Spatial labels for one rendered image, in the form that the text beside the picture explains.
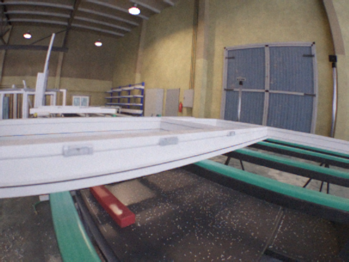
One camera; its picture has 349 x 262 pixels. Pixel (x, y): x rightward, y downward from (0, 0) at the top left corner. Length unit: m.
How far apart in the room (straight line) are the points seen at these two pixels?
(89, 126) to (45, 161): 0.45
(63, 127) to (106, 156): 0.42
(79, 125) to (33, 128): 0.20
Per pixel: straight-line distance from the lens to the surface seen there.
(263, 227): 0.69
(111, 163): 0.29
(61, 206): 0.23
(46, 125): 0.68
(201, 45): 8.12
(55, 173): 0.28
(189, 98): 8.06
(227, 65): 7.37
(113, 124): 0.73
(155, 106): 9.50
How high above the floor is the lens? 0.99
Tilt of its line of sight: 8 degrees down
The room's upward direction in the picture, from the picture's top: 4 degrees clockwise
